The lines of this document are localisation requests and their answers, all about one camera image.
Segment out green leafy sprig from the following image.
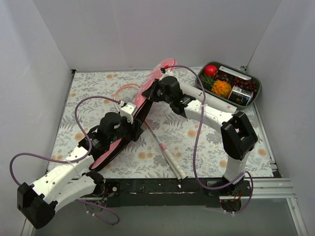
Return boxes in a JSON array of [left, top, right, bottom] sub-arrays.
[[200, 75, 215, 90]]

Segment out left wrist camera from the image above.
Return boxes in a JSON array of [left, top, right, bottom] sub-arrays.
[[119, 100, 138, 124]]

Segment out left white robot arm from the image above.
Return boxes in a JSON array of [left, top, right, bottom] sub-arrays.
[[17, 112, 144, 229]]

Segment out white shuttlecock tube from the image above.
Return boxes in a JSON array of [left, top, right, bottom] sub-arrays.
[[180, 82, 237, 114]]

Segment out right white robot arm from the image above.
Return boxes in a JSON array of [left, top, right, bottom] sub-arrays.
[[139, 76, 258, 196]]

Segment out dark red grapes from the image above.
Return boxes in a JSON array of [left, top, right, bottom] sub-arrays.
[[214, 74, 257, 93]]

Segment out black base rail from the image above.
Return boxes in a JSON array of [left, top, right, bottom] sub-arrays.
[[84, 178, 252, 210]]

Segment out floral table cloth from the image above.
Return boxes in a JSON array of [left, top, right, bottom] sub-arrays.
[[48, 69, 274, 179]]

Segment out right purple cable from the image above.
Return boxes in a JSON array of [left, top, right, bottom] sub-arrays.
[[164, 64, 253, 214]]

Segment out pink badminton racket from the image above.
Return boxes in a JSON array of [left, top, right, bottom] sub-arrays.
[[114, 83, 188, 181]]

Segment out pink racket cover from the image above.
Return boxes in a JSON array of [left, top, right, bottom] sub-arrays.
[[89, 59, 177, 171]]

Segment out white box in tray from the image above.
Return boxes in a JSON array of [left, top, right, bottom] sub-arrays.
[[219, 66, 252, 80]]

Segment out red apple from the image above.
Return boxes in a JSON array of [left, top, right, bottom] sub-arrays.
[[204, 65, 218, 77]]

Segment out grey plastic tray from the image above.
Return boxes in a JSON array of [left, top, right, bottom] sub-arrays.
[[195, 61, 262, 110]]

